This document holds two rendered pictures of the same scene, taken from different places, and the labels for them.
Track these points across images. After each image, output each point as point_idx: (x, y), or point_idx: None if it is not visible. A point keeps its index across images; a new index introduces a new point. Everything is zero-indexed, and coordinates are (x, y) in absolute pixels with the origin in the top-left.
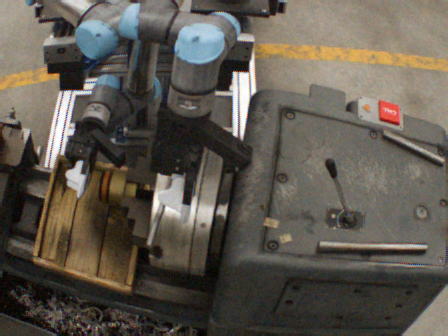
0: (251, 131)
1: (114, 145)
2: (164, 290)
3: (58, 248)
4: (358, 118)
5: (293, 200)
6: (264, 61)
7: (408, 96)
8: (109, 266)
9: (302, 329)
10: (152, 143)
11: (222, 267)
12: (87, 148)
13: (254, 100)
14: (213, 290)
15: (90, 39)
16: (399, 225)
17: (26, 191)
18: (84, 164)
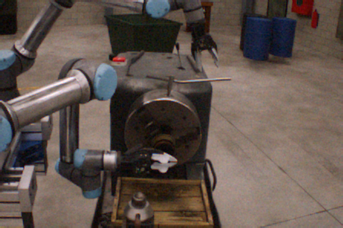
0: (140, 85)
1: (135, 146)
2: (191, 177)
3: (191, 216)
4: (125, 65)
5: (177, 75)
6: None
7: None
8: (189, 192)
9: None
10: (148, 113)
11: (208, 99)
12: (143, 151)
13: (119, 86)
14: (180, 167)
15: (111, 76)
16: (178, 61)
17: None
18: (157, 150)
